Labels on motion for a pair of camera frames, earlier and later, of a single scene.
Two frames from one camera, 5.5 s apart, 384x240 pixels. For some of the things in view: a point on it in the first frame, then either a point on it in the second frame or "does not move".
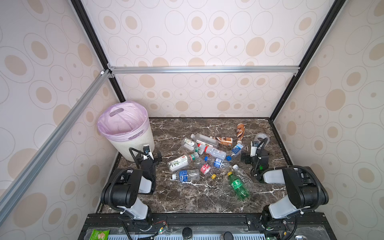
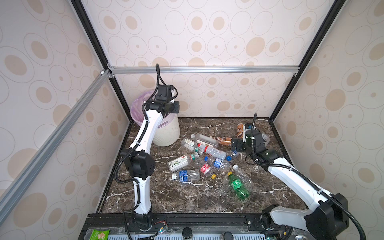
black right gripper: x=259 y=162 -> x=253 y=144
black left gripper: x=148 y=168 -> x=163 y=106
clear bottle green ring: x=191 y=145 does not move
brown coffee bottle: x=240 y=131 does not move
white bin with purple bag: x=127 y=125 -> x=167 y=132
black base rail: x=308 y=226 does not move
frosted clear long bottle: x=201 y=138 does not move
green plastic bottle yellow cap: x=241 y=191 does not move
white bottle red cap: x=212 y=151 does not move
